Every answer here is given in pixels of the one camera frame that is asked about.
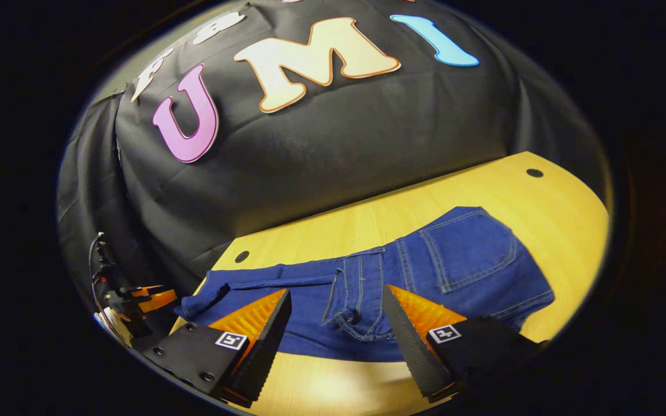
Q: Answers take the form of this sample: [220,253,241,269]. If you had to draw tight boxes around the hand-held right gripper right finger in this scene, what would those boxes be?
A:
[382,284,549,404]

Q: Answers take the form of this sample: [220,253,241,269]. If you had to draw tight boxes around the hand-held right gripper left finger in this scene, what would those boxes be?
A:
[142,288,293,408]

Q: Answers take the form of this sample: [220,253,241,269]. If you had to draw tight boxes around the blue denim jeans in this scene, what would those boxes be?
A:
[174,206,556,363]

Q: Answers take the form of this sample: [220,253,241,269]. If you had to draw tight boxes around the black backdrop cloth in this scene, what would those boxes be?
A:
[55,0,612,327]

